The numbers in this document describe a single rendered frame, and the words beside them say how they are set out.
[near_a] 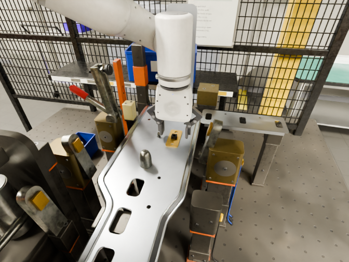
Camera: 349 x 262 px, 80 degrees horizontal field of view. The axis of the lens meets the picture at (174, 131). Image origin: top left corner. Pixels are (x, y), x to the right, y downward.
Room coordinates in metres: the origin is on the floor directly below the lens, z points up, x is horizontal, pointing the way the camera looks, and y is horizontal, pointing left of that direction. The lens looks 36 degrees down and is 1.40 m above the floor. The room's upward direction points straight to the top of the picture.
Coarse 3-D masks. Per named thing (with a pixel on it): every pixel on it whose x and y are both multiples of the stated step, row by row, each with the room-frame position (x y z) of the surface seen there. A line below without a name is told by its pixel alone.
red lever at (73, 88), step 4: (72, 88) 0.57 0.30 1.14; (76, 88) 0.57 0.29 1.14; (72, 92) 0.57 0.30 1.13; (76, 92) 0.56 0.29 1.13; (80, 92) 0.57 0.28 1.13; (84, 92) 0.57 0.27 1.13; (80, 96) 0.56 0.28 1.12; (84, 96) 0.56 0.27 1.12; (88, 96) 0.57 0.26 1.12; (88, 100) 0.56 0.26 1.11; (92, 100) 0.56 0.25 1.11; (96, 100) 0.57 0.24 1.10; (96, 104) 0.56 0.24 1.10; (100, 104) 0.56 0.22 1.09; (100, 108) 0.55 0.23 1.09; (104, 108) 0.55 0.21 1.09; (116, 112) 0.56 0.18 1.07
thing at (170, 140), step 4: (172, 132) 0.54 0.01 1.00; (180, 132) 0.54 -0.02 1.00; (168, 136) 0.52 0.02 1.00; (172, 136) 0.51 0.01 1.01; (176, 136) 0.51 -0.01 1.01; (180, 136) 0.52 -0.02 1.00; (168, 140) 0.50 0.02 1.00; (172, 140) 0.50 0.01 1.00; (176, 140) 0.50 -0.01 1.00; (168, 144) 0.48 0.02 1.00; (176, 144) 0.48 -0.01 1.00
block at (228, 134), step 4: (220, 132) 0.57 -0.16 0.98; (224, 132) 0.57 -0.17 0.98; (228, 132) 0.57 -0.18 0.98; (232, 132) 0.57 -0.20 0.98; (220, 136) 0.55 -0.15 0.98; (224, 136) 0.55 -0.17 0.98; (228, 136) 0.55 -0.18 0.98; (232, 136) 0.55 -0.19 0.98; (204, 168) 0.57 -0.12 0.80; (204, 172) 0.55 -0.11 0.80; (204, 176) 0.53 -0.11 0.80; (204, 180) 0.53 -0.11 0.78; (200, 184) 0.57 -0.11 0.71; (204, 184) 0.53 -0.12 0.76; (200, 188) 0.55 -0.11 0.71; (204, 188) 0.53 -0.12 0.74
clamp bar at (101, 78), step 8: (96, 64) 0.56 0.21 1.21; (96, 72) 0.54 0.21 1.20; (104, 72) 0.55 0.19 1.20; (112, 72) 0.55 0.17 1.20; (96, 80) 0.54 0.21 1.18; (104, 80) 0.57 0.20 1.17; (104, 88) 0.54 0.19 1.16; (104, 96) 0.54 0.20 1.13; (112, 96) 0.56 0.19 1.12; (104, 104) 0.54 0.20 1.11; (112, 104) 0.56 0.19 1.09; (112, 112) 0.53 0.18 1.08
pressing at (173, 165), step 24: (144, 120) 0.62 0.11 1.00; (120, 144) 0.48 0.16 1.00; (144, 144) 0.49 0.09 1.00; (192, 144) 0.49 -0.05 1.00; (120, 168) 0.38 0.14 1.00; (168, 168) 0.38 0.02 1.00; (120, 192) 0.31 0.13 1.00; (144, 192) 0.31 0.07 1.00; (168, 192) 0.31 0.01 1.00; (144, 216) 0.25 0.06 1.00; (168, 216) 0.25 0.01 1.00; (96, 240) 0.20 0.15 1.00; (120, 240) 0.20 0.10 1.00; (144, 240) 0.20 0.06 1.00
